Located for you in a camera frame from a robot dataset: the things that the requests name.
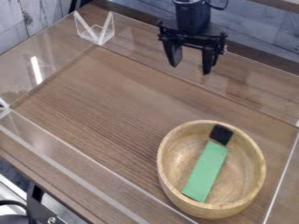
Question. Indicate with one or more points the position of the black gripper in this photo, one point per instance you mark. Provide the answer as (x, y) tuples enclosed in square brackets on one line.
[(191, 29)]

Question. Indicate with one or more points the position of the green foam stick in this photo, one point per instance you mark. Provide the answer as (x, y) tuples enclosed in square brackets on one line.
[(205, 172)]

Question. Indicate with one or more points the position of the wooden bowl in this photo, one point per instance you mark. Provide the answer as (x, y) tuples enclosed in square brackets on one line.
[(242, 175)]

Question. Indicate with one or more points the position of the small black square block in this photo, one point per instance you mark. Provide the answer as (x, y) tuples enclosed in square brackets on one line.
[(221, 134)]

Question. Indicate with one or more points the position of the clear acrylic corner bracket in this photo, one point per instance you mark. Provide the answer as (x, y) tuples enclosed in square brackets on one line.
[(94, 33)]

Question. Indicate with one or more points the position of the clear acrylic front wall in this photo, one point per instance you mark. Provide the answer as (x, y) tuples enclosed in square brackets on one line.
[(102, 197)]

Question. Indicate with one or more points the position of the black table leg bracket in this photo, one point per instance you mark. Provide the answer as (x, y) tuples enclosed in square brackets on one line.
[(40, 215)]

